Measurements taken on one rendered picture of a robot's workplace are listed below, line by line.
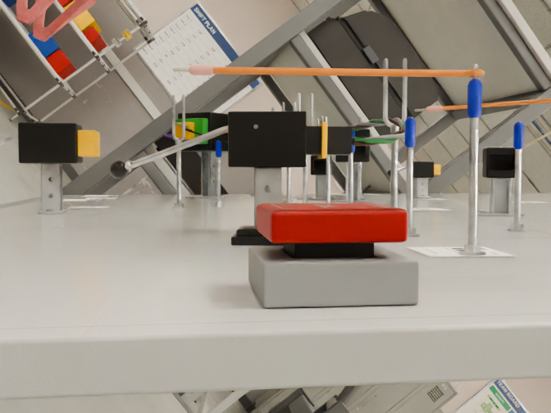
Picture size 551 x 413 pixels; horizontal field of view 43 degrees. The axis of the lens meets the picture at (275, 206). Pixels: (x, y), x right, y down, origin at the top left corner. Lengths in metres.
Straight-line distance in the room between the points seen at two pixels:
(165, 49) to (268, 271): 8.17
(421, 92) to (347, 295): 1.38
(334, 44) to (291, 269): 1.34
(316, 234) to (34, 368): 0.10
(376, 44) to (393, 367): 1.40
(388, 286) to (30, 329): 0.12
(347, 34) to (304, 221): 1.35
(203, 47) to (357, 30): 6.82
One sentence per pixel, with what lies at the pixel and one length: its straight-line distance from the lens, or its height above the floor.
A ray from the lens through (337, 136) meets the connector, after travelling 0.51.
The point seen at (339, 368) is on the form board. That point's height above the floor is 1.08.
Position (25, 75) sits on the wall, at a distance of 8.68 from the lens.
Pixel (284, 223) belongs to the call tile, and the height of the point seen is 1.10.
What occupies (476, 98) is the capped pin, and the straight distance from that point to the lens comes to 0.41.
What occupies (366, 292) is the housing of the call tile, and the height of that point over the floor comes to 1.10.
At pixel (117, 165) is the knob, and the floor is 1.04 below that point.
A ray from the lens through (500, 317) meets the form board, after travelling 0.24.
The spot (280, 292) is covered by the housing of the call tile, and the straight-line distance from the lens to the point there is 0.24.
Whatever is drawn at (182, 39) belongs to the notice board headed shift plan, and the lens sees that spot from 8.41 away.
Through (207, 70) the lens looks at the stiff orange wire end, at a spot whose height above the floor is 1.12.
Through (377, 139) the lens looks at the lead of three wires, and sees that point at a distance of 0.53.
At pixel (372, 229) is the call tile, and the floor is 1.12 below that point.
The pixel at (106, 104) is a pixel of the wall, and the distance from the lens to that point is 8.37.
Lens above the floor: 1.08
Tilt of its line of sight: 4 degrees up
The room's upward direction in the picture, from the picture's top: 52 degrees clockwise
